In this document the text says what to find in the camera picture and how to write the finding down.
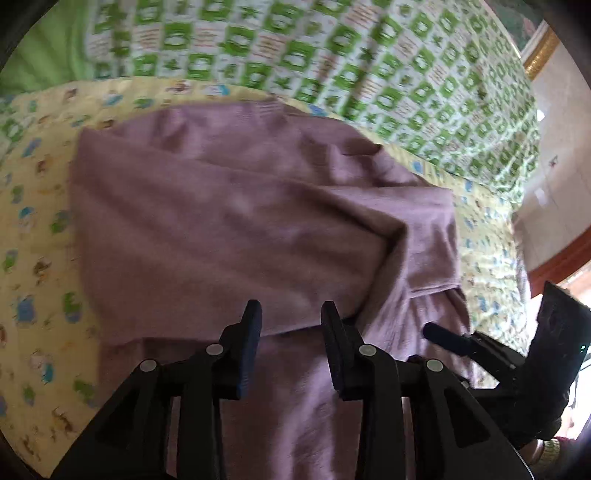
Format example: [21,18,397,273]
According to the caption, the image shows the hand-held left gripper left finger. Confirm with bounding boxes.
[51,300,264,480]

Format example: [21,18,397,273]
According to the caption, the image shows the large green checkered pillow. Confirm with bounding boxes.
[0,0,541,204]

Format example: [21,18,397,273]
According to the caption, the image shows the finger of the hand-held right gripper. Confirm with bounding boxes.
[424,322,529,385]

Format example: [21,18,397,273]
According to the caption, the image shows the yellow bear print quilt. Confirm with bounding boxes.
[0,78,532,478]

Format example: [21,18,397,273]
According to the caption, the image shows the purple knit sweater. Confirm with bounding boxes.
[69,102,472,480]

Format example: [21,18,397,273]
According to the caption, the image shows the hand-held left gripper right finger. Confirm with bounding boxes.
[321,301,532,480]

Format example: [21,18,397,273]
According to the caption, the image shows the red-brown wooden furniture edge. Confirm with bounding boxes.
[529,226,591,298]

